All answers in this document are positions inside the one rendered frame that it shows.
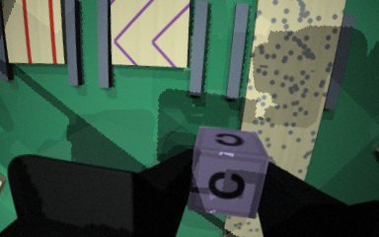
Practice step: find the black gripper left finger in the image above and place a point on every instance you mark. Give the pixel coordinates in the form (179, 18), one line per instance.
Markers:
(123, 203)

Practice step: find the purple-grey labelled cube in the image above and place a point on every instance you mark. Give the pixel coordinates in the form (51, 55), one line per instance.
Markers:
(228, 172)

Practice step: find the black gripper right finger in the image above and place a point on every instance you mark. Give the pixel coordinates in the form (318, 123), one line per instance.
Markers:
(289, 207)

